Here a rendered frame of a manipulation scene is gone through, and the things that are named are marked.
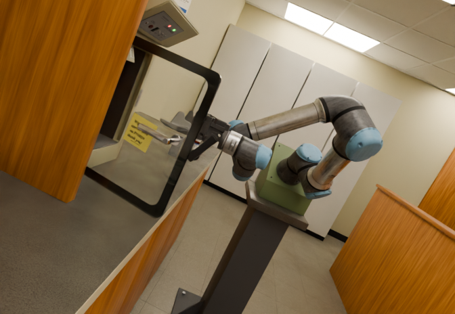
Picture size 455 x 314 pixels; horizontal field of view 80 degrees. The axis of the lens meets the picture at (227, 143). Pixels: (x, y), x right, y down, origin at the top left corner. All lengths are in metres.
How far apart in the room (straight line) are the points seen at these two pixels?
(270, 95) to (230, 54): 0.77
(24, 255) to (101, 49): 0.44
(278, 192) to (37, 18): 1.19
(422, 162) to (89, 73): 4.67
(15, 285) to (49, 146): 0.34
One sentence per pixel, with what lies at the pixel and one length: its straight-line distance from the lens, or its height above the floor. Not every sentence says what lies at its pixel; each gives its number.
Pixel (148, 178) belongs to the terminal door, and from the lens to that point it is 0.73.
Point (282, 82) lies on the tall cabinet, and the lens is 3.82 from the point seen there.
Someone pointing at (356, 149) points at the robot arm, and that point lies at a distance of 0.94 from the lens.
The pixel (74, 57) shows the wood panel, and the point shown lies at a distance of 0.75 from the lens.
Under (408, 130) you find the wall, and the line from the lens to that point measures 4.77.
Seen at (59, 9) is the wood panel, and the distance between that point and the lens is 0.79.
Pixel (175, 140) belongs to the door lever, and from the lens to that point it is 0.67.
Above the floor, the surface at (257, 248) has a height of 0.69.
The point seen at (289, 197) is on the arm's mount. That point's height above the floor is 1.00.
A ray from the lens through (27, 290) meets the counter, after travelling 0.59.
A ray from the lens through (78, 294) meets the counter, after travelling 0.60.
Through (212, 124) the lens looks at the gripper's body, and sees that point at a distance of 0.86.
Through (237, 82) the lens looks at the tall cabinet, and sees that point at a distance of 3.82.
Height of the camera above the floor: 1.36
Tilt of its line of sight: 10 degrees down
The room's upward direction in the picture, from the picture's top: 25 degrees clockwise
